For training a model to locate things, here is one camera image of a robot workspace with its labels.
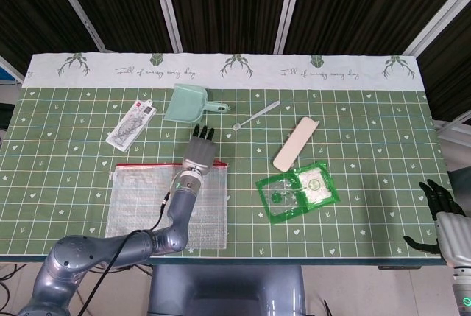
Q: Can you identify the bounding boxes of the white partition frame post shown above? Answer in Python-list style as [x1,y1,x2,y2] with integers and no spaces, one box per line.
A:
[44,0,108,52]
[402,0,471,57]
[273,0,306,55]
[149,0,184,54]

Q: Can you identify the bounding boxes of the clear mesh zipper pouch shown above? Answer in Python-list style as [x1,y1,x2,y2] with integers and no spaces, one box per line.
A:
[104,160,229,250]

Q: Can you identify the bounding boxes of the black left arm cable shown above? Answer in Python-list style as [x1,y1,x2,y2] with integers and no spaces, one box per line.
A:
[79,190,174,316]

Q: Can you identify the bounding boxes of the beige oblong case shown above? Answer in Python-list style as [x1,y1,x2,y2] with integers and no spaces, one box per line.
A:
[272,116,320,172]

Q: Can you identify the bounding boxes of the green checkered tablecloth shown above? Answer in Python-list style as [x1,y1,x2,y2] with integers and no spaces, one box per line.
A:
[0,52,454,266]

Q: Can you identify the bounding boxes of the floor cables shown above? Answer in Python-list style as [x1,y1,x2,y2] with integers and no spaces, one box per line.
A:
[0,262,155,316]

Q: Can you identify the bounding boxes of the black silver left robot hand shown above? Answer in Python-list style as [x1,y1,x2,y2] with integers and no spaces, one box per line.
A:
[183,123,217,177]

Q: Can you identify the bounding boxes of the green clear plastic pouch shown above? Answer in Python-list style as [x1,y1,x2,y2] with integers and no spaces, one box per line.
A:
[255,160,340,225]

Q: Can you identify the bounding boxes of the small packaged item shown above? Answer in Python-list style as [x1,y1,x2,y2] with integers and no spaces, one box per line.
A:
[105,99,158,153]

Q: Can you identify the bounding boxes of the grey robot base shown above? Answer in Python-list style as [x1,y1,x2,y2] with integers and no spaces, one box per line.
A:
[146,264,306,316]

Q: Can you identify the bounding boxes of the mint green plastic dustpan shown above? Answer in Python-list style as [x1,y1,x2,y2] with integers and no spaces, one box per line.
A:
[163,83,233,125]

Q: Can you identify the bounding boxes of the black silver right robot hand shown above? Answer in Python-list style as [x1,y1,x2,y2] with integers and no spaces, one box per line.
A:
[403,178,471,267]

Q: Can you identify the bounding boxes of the blue white board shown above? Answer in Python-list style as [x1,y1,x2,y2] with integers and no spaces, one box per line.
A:
[0,56,25,85]

